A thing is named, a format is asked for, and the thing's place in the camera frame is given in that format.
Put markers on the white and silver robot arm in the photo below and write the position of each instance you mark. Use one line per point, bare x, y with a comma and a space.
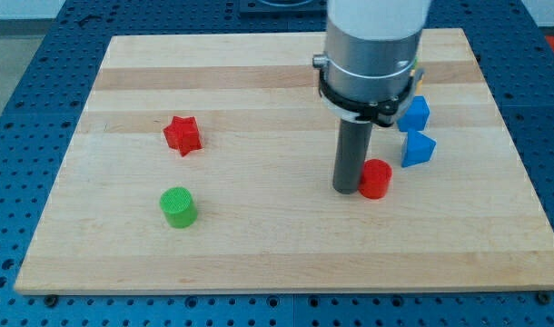
367, 70

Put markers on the red star block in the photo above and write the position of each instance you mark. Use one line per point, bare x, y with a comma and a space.
183, 135

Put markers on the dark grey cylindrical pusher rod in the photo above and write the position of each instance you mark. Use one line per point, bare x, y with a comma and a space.
352, 146

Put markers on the red cylinder block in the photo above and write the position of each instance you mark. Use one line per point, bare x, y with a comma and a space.
375, 179

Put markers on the green cylinder block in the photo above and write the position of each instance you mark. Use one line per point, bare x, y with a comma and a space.
178, 207

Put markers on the blue triangular prism block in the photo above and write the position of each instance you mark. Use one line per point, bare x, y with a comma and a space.
417, 148

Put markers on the blue cube block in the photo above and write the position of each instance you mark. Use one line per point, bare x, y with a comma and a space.
417, 116

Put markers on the light wooden board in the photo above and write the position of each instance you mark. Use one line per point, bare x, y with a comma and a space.
268, 218

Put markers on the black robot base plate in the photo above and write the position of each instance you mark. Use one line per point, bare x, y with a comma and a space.
280, 7

